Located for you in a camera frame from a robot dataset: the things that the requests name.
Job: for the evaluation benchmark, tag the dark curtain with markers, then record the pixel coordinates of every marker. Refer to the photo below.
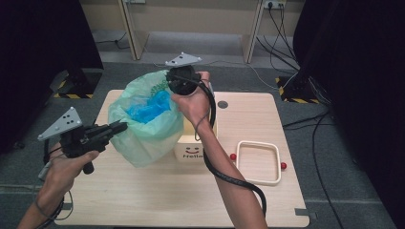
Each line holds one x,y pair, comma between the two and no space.
366,79
35,63

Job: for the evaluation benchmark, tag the white wall power socket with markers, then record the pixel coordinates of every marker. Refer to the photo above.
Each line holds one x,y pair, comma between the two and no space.
274,4

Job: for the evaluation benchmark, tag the white bin with smiley face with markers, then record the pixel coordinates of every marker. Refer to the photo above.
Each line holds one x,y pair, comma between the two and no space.
187,149

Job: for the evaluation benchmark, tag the person's right hand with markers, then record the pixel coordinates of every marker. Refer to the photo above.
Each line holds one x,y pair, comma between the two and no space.
196,106

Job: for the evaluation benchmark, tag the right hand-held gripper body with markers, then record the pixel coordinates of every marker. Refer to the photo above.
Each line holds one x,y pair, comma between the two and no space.
183,79

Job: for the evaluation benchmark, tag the beige wooden desk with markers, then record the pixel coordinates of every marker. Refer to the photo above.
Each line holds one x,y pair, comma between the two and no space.
194,14

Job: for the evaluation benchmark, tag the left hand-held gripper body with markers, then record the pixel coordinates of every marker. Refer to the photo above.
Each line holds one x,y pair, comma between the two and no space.
79,140

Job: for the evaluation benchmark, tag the black stand with striped base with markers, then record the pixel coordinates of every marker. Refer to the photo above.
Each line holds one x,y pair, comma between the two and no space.
301,86
78,84

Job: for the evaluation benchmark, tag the green plastic garbage bag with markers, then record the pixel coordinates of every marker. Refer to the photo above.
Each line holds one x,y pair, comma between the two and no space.
146,143

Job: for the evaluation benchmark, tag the person's left hand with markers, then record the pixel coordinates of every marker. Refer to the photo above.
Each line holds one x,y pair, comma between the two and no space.
63,175

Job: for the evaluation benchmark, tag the grey table corner bracket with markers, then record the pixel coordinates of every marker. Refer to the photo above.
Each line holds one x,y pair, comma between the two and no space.
305,212

